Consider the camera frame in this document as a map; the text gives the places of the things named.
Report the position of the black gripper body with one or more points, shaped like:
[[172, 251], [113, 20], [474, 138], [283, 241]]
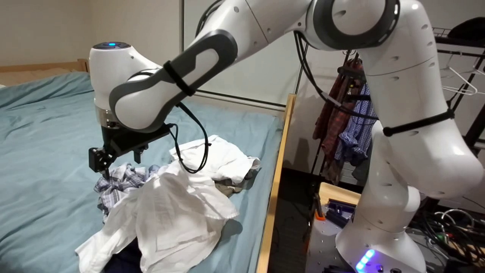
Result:
[[125, 138]]

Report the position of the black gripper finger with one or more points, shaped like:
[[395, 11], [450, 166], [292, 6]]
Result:
[[100, 160], [140, 152]]

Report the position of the blue-white plaid shirt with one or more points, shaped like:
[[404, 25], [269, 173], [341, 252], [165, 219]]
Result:
[[122, 184]]

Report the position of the white shirt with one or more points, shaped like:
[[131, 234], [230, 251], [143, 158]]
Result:
[[171, 217]]

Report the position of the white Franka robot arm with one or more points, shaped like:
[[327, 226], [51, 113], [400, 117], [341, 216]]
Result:
[[403, 100]]

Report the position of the light blue bedspread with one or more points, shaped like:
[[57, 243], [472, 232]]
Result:
[[39, 152]]

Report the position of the white shorts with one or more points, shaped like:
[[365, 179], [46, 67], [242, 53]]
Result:
[[221, 160]]

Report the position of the khaki garment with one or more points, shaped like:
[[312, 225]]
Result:
[[233, 187]]

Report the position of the bed with teal sheet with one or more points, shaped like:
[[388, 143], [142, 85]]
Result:
[[274, 191]]

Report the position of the hanging clothes on rack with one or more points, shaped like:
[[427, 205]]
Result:
[[334, 122]]

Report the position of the wooden box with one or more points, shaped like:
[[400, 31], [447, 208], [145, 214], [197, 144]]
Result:
[[334, 191]]

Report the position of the dark tool holder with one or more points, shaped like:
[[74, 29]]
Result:
[[337, 213]]

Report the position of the blue hanging shirt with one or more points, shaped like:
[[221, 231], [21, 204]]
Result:
[[356, 131]]

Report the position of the black clothes rack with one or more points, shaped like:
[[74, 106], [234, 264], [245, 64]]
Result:
[[454, 47]]

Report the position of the white clothes hanger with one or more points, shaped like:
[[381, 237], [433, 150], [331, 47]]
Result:
[[466, 85]]

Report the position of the black bag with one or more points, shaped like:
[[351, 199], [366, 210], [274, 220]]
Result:
[[469, 31]]

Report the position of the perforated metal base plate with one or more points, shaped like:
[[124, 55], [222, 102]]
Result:
[[319, 248]]

